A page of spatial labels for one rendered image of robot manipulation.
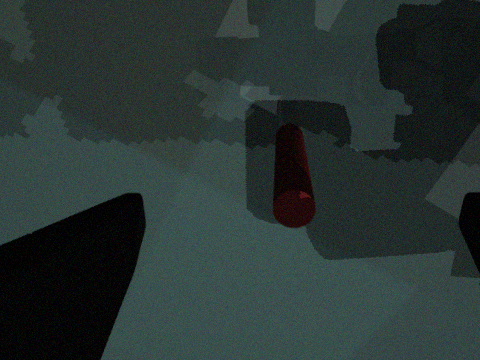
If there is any dark red peg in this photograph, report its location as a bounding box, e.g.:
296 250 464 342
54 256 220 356
273 124 315 228

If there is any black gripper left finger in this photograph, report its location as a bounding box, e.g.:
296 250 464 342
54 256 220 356
0 193 147 360

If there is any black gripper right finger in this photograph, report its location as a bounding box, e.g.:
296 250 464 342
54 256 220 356
459 192 480 272

